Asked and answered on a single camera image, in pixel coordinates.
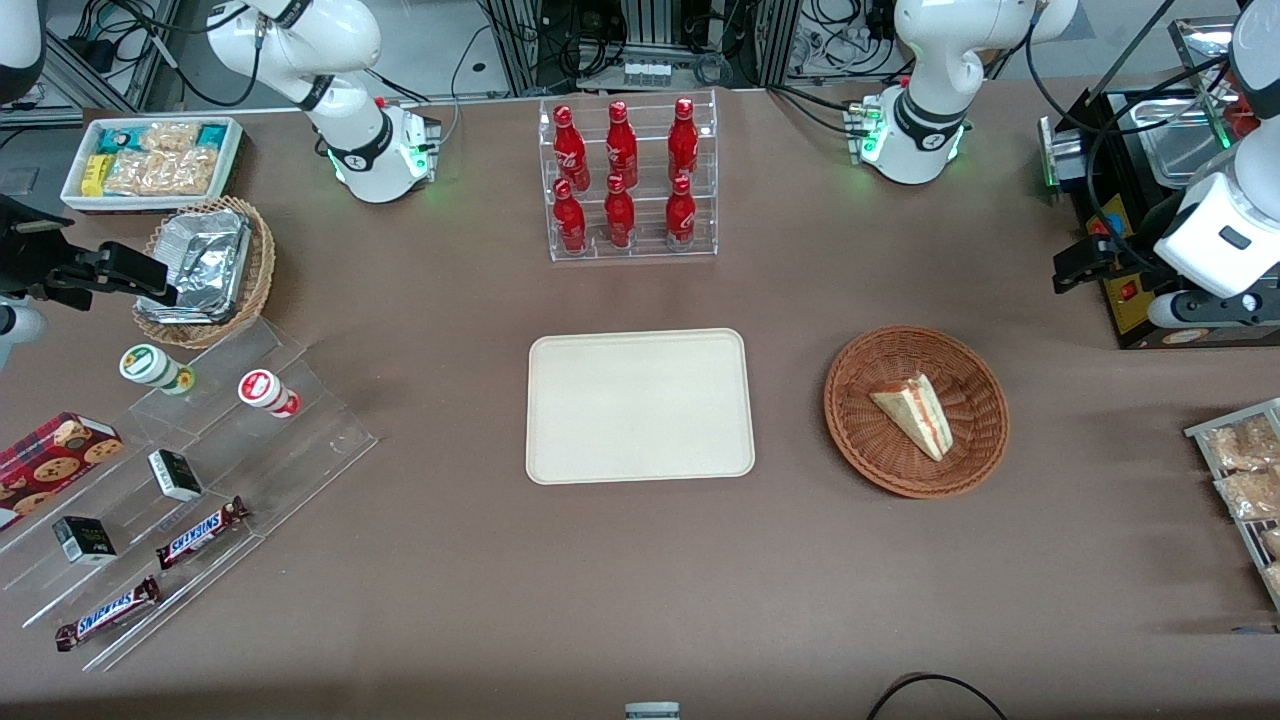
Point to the round brown wicker basket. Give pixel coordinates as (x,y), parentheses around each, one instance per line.
(880,455)

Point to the oval wicker basket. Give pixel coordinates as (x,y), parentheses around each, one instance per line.
(255,280)

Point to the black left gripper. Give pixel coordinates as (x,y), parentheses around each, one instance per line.
(1128,258)

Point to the red cookie box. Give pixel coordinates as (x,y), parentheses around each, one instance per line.
(50,465)

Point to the small white block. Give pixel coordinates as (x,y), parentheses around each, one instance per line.
(652,711)

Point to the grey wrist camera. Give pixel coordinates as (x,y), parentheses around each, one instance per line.
(1200,309)
(18,330)

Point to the clear rice cracker bag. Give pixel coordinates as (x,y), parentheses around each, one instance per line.
(160,172)
(170,137)

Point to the black countertop appliance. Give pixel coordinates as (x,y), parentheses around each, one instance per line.
(1130,305)

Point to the red lid cup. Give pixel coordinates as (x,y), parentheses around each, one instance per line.
(262,389)

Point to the small black box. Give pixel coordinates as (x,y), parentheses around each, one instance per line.
(175,475)
(83,540)

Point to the red cola bottle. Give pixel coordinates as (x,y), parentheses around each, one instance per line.
(619,217)
(680,215)
(570,222)
(683,140)
(570,150)
(621,145)

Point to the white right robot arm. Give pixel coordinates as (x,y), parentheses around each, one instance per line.
(320,40)

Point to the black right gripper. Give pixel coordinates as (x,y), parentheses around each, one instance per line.
(30,258)

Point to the grey tray with snacks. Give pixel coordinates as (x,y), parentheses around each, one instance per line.
(1245,545)

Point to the clear acrylic stepped display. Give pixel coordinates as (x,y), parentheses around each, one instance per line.
(300,440)

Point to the silver foil container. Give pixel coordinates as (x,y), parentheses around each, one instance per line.
(200,265)

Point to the yellow snack packet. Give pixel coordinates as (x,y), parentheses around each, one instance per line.
(94,175)

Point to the triangle sandwich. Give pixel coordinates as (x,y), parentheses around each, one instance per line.
(915,412)

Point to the cream rectangular tray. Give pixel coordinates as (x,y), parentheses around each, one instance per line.
(640,405)

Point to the green lid cup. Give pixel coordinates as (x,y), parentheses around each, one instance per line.
(145,364)

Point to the white snack tray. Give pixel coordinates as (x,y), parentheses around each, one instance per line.
(72,195)

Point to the steel appliance lid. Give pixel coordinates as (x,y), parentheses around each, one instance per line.
(1205,60)

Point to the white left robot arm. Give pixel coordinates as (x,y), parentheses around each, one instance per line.
(930,60)

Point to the white power strip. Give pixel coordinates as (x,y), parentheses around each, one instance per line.
(647,73)

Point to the teal snack packet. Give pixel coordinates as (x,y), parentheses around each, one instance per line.
(213,135)
(120,140)

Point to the steel pan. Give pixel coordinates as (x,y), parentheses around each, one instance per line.
(1180,150)

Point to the snickers bar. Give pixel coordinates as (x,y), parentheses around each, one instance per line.
(200,533)
(105,613)

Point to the clear acrylic bottle rack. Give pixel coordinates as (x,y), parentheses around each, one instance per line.
(650,165)

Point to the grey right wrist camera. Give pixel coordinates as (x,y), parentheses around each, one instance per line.
(18,330)

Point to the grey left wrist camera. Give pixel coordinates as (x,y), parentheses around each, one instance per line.
(1200,309)

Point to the clear bag of crackers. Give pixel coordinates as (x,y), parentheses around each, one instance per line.
(1252,495)
(1245,445)

